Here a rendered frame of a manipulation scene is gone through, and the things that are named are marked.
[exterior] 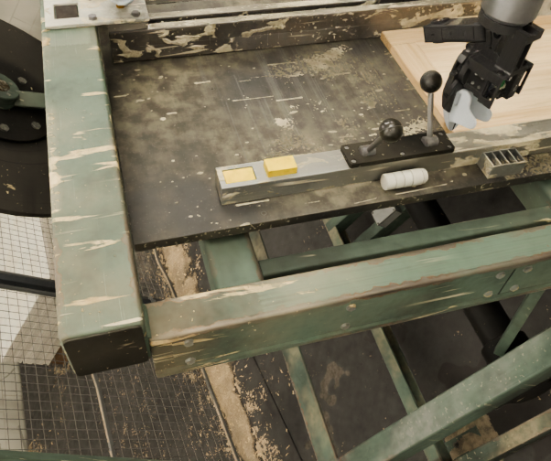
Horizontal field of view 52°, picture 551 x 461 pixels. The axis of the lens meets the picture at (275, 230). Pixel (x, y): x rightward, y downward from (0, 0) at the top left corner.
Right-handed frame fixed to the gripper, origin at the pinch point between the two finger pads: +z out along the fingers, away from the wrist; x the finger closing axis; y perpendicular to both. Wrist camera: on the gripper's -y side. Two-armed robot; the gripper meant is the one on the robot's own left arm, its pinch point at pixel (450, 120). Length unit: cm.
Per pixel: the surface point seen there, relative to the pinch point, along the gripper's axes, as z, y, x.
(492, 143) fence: 8.1, 3.0, 11.8
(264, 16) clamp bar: 4.8, -47.8, -3.2
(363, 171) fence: 9.3, -4.9, -12.4
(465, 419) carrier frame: 83, 29, 11
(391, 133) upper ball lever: -2.8, -0.9, -13.5
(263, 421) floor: 248, -47, 12
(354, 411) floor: 199, -12, 37
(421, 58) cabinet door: 10.2, -25.0, 22.6
